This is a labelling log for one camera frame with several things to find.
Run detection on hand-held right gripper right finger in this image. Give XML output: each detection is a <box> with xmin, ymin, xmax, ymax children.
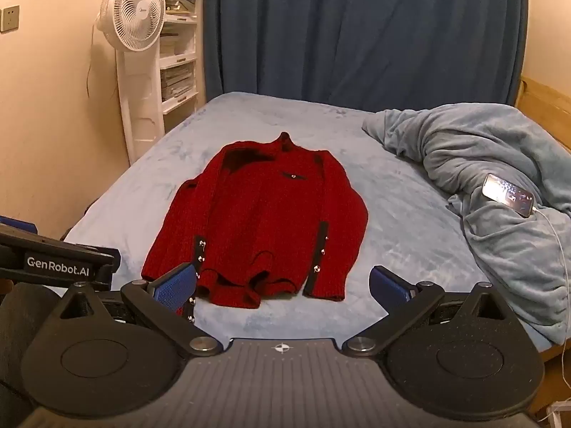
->
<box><xmin>341</xmin><ymin>265</ymin><xmax>515</xmax><ymax>358</ymax></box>

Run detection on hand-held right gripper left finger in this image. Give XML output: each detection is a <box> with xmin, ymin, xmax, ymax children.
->
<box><xmin>56</xmin><ymin>264</ymin><xmax>224</xmax><ymax>358</ymax></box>

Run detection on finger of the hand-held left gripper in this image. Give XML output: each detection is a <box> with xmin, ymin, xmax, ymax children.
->
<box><xmin>0</xmin><ymin>215</ymin><xmax>39</xmax><ymax>234</ymax></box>

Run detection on red knit sweater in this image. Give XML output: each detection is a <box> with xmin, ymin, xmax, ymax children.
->
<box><xmin>141</xmin><ymin>132</ymin><xmax>369</xmax><ymax>309</ymax></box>

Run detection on light blue bed sheet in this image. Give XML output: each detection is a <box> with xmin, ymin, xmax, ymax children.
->
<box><xmin>60</xmin><ymin>91</ymin><xmax>558</xmax><ymax>357</ymax></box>

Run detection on smartphone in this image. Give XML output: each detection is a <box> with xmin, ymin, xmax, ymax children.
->
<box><xmin>482</xmin><ymin>173</ymin><xmax>535</xmax><ymax>219</ymax></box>

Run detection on grey-blue fleece blanket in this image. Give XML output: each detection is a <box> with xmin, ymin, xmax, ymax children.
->
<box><xmin>361</xmin><ymin>103</ymin><xmax>571</xmax><ymax>346</ymax></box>

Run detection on stack of grey books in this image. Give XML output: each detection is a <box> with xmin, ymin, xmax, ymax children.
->
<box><xmin>161</xmin><ymin>63</ymin><xmax>196</xmax><ymax>100</ymax></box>

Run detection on white plastic object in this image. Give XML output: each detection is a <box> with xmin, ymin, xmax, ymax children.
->
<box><xmin>546</xmin><ymin>401</ymin><xmax>571</xmax><ymax>428</ymax></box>

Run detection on stack of white papers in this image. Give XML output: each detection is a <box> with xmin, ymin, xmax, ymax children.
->
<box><xmin>160</xmin><ymin>31</ymin><xmax>197</xmax><ymax>57</ymax></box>

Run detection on white standing fan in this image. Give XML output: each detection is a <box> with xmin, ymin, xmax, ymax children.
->
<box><xmin>95</xmin><ymin>0</ymin><xmax>167</xmax><ymax>165</ymax></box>

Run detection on dark blue curtain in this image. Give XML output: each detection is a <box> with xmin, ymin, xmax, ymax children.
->
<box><xmin>203</xmin><ymin>0</ymin><xmax>529</xmax><ymax>112</ymax></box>

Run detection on white shelf unit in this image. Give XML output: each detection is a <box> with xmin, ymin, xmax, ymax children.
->
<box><xmin>158</xmin><ymin>0</ymin><xmax>201</xmax><ymax>115</ymax></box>

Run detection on white charging cable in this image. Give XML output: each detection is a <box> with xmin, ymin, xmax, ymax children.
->
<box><xmin>533</xmin><ymin>207</ymin><xmax>571</xmax><ymax>421</ymax></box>

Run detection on thin fan cable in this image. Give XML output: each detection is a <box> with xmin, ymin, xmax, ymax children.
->
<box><xmin>86</xmin><ymin>21</ymin><xmax>100</xmax><ymax>100</ymax></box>

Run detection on wall switch plate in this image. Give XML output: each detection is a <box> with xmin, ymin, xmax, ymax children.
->
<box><xmin>0</xmin><ymin>5</ymin><xmax>21</xmax><ymax>33</ymax></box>

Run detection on wooden bed frame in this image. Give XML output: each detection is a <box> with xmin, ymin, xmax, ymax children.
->
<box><xmin>517</xmin><ymin>76</ymin><xmax>571</xmax><ymax>149</ymax></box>

